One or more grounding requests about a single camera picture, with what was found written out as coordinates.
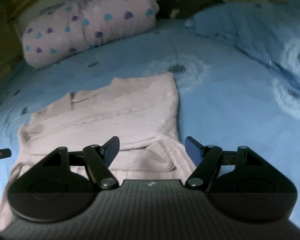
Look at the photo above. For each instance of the blue dandelion bed sheet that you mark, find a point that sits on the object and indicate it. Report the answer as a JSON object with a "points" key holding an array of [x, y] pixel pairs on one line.
{"points": [[226, 98]]}

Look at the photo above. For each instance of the blue pillow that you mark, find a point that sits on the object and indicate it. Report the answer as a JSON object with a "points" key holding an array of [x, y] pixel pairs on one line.
{"points": [[268, 32]]}

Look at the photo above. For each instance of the pink heart-print rolled quilt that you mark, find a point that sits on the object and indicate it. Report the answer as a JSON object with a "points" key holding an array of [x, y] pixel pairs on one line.
{"points": [[75, 26]]}

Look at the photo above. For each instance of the black bag with white trim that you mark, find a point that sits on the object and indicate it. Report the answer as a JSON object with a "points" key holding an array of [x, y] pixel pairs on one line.
{"points": [[183, 9]]}

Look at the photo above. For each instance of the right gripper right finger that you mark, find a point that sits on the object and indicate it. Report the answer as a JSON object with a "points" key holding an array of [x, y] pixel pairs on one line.
{"points": [[207, 160]]}

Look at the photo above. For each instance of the pink knit cardigan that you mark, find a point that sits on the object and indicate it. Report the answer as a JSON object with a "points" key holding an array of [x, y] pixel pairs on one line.
{"points": [[141, 112]]}

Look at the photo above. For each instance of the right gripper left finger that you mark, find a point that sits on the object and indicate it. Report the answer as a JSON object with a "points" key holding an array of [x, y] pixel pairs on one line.
{"points": [[98, 160]]}

